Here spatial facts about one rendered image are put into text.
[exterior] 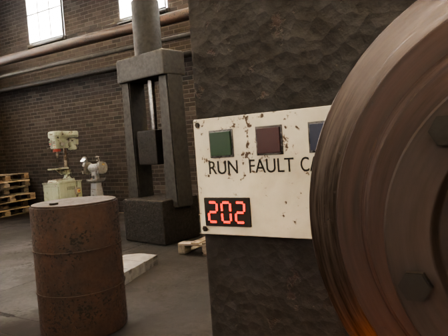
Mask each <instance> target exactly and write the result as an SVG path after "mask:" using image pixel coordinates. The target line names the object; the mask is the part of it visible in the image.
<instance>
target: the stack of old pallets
mask: <svg viewBox="0 0 448 336"><path fill-rule="evenodd" d="M28 174H29V173H8V174H0V213H2V214H0V216H2V217H0V218H4V217H10V216H14V215H19V214H23V213H28V212H29V204H28V200H30V199H35V198H36V197H35V192H29V187H28V186H30V182H29V175H28ZM18 175H21V179H18ZM20 182H22V186H20ZM8 183H10V184H8ZM18 189H21V192H20V193H18ZM22 195H27V198H21V196H22ZM6 198H7V199H6ZM17 202H20V203H21V206H17ZM19 209H23V210H22V213H19ZM12 213H15V214H12ZM11 214H12V215H11Z"/></svg>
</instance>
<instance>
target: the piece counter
mask: <svg viewBox="0 0 448 336"><path fill-rule="evenodd" d="M209 203H215V201H209ZM223 204H229V202H228V201H222V203H221V211H223ZM236 204H243V202H242V201H236ZM215 208H216V211H218V206H217V203H215ZM216 211H210V213H216ZM229 211H231V204H229ZM243 211H245V204H243ZM243 211H237V214H243ZM210 213H208V220H209V221H211V219H210ZM237 214H235V221H237ZM229 216H230V221H232V214H231V213H230V214H229ZM221 220H222V221H223V213H222V214H221ZM230 221H223V222H224V223H230ZM211 223H217V221H211ZM237 224H244V221H237Z"/></svg>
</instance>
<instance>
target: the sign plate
mask: <svg viewBox="0 0 448 336"><path fill-rule="evenodd" d="M330 107H331V105H328V106H322V107H310V108H303V109H291V110H284V111H272V112H265V113H254V114H246V115H234V116H228V117H216V118H209V119H197V120H194V121H193V127H194V137H195V154H196V164H197V181H198V191H199V208H200V218H201V233H202V234H215V235H242V236H256V237H282V238H296V239H312V236H311V225H310V216H309V190H310V181H311V171H312V166H313V159H314V155H315V151H311V145H310V134H309V124H313V123H324V122H325V119H326V116H327V114H328V112H329V109H330ZM267 127H279V128H280V139H281V152H280V153H258V152H257V133H256V129H258V128H267ZM221 131H230V132H231V150H232V155H222V156H211V148H210V138H209V133H213V132H221ZM209 201H215V203H217V206H218V211H216V208H215V203H209ZM222 201H228V202H229V204H231V211H229V204H223V211H221V203H222ZM236 201H242V202H243V204H245V211H243V204H236ZM210 211H216V213H210ZM237 211H243V214H237ZM208 213H210V219H211V221H217V223H211V221H209V220H208ZM222 213H223V221H230V216H229V214H230V213H231V214H232V221H230V223H224V222H223V221H222V220H221V214H222ZM235 214H237V221H244V224H237V221H235Z"/></svg>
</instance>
